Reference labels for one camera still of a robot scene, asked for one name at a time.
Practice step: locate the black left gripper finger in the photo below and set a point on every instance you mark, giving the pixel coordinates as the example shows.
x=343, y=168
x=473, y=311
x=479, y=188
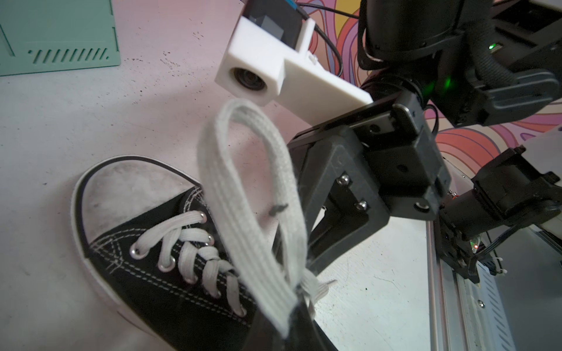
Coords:
x=305, y=334

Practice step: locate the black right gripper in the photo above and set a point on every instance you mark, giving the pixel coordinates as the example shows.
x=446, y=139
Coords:
x=388, y=150

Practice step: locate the black sneaker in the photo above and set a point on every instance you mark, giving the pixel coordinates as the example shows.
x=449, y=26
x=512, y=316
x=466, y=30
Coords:
x=186, y=259

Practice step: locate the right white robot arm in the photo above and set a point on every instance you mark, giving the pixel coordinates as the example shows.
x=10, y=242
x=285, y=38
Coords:
x=475, y=62

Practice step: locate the green perforated file organizer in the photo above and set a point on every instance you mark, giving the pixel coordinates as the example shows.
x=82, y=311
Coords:
x=47, y=36

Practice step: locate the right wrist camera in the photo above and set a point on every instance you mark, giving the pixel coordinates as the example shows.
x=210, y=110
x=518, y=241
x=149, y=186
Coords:
x=268, y=60

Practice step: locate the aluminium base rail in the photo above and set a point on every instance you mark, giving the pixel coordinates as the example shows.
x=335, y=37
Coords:
x=518, y=310

